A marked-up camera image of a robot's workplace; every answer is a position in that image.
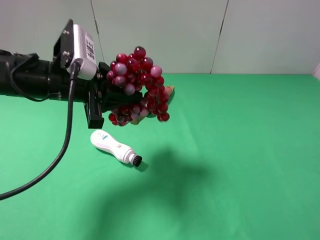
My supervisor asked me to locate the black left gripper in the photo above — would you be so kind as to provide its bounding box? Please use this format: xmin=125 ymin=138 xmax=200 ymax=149
xmin=84 ymin=62 xmax=143 ymax=129

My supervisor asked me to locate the red plastic grape bunch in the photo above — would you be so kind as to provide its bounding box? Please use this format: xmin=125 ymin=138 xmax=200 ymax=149
xmin=106 ymin=46 xmax=170 ymax=127

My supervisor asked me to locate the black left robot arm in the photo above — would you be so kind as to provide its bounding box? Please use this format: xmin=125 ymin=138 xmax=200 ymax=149
xmin=0 ymin=50 xmax=143 ymax=129

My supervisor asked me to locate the white bottle black cap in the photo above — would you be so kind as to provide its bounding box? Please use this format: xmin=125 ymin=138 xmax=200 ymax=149
xmin=90 ymin=129 xmax=143 ymax=167

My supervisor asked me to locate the purple toy eggplant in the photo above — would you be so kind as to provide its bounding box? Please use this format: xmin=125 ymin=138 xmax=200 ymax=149
xmin=144 ymin=85 xmax=175 ymax=118

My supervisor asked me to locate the green table cloth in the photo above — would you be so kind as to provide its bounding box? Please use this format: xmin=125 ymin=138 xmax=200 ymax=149
xmin=0 ymin=74 xmax=320 ymax=240

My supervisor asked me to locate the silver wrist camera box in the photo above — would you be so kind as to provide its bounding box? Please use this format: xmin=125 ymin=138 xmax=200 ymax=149
xmin=52 ymin=19 xmax=97 ymax=81

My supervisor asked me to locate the black camera cable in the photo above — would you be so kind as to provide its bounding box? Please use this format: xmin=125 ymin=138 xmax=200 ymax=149
xmin=0 ymin=61 xmax=82 ymax=201

